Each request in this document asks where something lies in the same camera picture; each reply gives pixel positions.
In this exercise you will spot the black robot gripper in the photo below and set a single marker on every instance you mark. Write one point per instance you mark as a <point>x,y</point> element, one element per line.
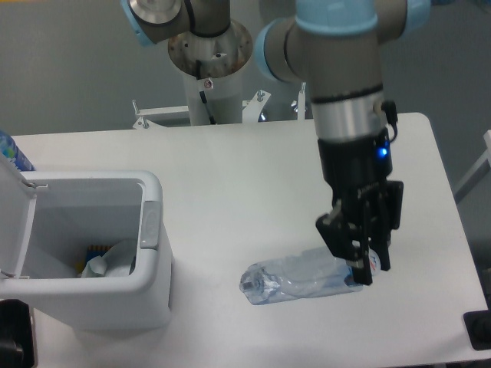
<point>357,170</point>

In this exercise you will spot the clear plastic water bottle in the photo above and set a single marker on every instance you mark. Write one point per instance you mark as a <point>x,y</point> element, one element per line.
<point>312,273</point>

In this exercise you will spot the white paper tissue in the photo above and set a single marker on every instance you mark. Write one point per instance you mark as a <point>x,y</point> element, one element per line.
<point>119,261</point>

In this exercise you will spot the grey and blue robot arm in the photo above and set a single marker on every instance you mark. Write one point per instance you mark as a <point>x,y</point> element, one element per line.
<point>333,47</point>

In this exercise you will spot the white plastic trash can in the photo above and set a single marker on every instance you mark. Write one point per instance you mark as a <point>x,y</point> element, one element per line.
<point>75,210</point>

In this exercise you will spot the white trash can lid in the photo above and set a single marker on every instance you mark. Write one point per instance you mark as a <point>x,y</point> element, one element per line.
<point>18,202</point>

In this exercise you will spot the blue patterned cylinder can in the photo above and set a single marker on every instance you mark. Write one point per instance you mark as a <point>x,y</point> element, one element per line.
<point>14,155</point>

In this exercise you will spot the black clamp bottom right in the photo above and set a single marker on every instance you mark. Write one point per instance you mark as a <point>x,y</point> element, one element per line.
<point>478,328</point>

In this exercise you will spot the blue and orange snack wrapper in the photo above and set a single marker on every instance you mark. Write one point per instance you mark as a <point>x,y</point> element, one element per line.
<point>91,252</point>

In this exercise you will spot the black device bottom left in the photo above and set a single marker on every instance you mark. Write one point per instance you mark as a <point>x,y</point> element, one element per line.
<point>17,341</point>

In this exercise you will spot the white metal frame right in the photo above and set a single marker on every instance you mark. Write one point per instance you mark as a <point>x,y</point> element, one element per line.
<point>475,173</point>

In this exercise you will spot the white bracket with bolt right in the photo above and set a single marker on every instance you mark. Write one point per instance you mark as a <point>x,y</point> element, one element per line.
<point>299,105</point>

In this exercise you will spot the white bracket with bolt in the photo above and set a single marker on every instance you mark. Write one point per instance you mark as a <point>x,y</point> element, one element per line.
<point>299,105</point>
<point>252,111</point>
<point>160,117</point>

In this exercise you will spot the white bracket with bolt middle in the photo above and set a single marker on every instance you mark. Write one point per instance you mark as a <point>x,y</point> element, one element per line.
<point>252,111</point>

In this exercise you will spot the white bracket with bolt left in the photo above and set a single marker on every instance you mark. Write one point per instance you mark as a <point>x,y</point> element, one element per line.
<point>160,117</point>

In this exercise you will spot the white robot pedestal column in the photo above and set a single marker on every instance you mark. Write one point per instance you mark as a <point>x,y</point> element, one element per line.
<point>212,70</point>

